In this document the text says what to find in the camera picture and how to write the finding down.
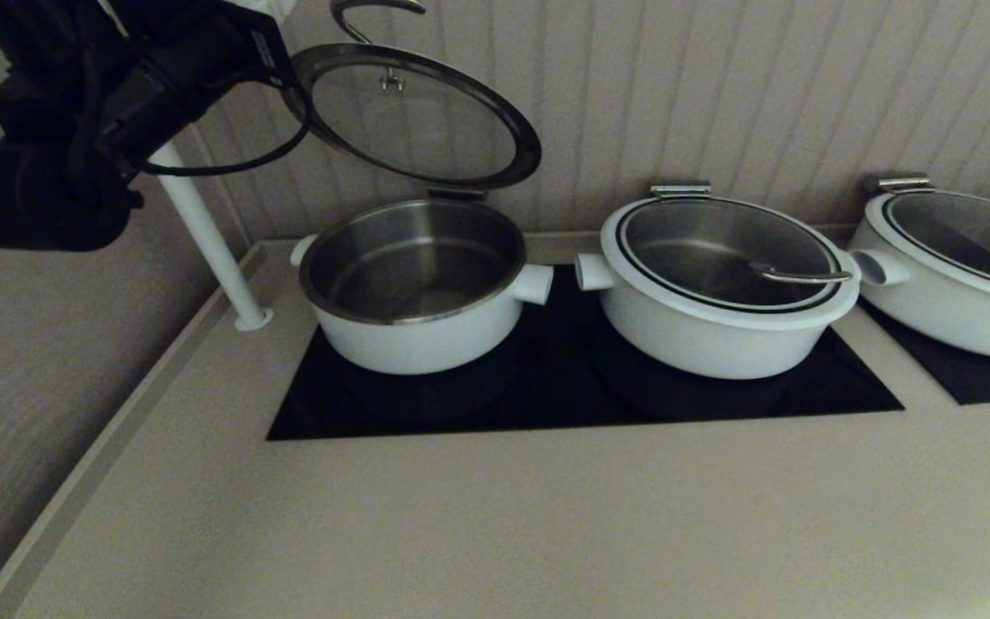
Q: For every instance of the white pot with steel rim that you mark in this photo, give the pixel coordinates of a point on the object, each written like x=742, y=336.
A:
x=426, y=344

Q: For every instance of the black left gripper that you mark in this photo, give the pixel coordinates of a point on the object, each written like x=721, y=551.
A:
x=186, y=77

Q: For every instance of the middle white pot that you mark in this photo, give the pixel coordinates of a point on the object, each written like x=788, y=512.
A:
x=710, y=249

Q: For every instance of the large black glass cooktop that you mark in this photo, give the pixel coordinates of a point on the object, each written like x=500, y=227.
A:
x=564, y=395

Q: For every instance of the small black glass cooktop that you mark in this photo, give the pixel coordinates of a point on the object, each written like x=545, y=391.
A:
x=985, y=378

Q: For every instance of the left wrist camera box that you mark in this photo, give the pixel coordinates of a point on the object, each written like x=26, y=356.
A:
x=267, y=7

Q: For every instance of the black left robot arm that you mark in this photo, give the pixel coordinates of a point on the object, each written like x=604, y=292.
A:
x=22, y=129

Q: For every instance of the white-rimmed glass pot lid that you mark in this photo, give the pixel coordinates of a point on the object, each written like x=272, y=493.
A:
x=976, y=232
x=435, y=120

